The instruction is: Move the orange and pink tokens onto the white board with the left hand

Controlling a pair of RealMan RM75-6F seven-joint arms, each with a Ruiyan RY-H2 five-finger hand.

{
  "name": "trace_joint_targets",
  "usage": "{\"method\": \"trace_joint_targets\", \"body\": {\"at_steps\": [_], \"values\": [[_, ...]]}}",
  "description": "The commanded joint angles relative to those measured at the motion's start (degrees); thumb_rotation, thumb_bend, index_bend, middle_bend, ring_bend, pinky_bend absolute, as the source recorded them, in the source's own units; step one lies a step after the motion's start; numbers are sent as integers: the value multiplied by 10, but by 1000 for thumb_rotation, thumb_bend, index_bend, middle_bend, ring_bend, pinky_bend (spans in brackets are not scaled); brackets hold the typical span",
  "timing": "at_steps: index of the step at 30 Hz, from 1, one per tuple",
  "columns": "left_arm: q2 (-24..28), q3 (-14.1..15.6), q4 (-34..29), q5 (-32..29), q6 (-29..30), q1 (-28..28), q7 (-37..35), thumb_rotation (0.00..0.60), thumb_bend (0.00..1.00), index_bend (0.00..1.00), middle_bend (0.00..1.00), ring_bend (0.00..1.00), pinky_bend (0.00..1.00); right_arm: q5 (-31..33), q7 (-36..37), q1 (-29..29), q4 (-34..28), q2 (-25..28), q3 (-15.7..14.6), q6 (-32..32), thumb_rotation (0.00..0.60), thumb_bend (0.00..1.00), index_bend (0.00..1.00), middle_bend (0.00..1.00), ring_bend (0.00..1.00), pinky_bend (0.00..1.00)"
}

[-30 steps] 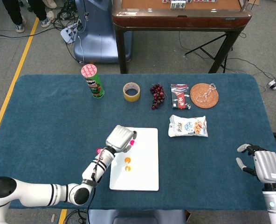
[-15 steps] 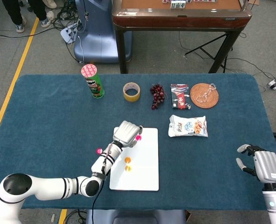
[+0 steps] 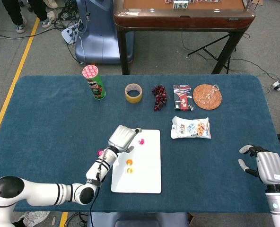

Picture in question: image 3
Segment mahjong tiles with black bars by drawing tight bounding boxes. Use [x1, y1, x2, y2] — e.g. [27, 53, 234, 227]
[173, 0, 189, 9]

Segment white rectangular board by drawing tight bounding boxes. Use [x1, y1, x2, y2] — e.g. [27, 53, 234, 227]
[110, 128, 162, 194]

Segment green Pringles can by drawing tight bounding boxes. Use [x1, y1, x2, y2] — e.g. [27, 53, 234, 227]
[82, 64, 107, 100]

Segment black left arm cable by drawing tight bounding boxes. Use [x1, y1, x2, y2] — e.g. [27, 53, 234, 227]
[89, 148, 107, 227]

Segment dark red grape bunch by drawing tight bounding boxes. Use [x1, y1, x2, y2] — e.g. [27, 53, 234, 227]
[152, 85, 168, 112]

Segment round woven rattan coaster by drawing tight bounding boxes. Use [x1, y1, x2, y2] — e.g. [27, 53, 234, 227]
[192, 84, 223, 110]

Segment black red snack box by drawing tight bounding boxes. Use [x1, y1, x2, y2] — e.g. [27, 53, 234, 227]
[173, 85, 194, 112]

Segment white snack bag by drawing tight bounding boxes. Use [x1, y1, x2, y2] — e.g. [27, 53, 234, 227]
[170, 116, 212, 140]

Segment standing person in black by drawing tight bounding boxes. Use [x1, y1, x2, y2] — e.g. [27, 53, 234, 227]
[1, 0, 56, 34]

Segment white power strip with plugs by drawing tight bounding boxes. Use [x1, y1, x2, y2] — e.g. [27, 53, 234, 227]
[61, 22, 83, 45]

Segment brown mahjong table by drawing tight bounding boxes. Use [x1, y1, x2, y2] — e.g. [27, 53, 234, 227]
[113, 0, 256, 75]

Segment blue machine base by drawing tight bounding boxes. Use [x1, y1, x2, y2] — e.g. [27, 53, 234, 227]
[74, 0, 135, 65]

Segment blue felt tablecloth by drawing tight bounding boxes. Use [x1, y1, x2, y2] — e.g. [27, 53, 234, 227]
[0, 74, 280, 213]

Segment yellow tape roll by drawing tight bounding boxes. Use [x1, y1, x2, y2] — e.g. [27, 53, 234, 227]
[124, 83, 143, 104]

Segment black cable bundle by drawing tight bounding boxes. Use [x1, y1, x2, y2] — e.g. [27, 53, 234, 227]
[65, 212, 90, 227]
[52, 0, 85, 31]

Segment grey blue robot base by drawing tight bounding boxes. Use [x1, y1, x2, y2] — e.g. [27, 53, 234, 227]
[87, 212, 190, 227]

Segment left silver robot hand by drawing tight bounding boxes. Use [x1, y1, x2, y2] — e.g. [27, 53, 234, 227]
[108, 125, 143, 153]

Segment white patterned sneaker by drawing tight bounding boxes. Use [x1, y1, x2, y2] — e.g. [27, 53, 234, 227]
[12, 210, 51, 227]

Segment cardboard box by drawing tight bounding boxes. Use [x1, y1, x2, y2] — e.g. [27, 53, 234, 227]
[250, 0, 265, 11]

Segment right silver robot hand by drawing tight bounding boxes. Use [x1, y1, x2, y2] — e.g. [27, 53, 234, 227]
[238, 144, 280, 185]

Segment clear bead bracelet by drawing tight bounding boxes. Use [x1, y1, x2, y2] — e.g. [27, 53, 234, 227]
[199, 84, 220, 106]

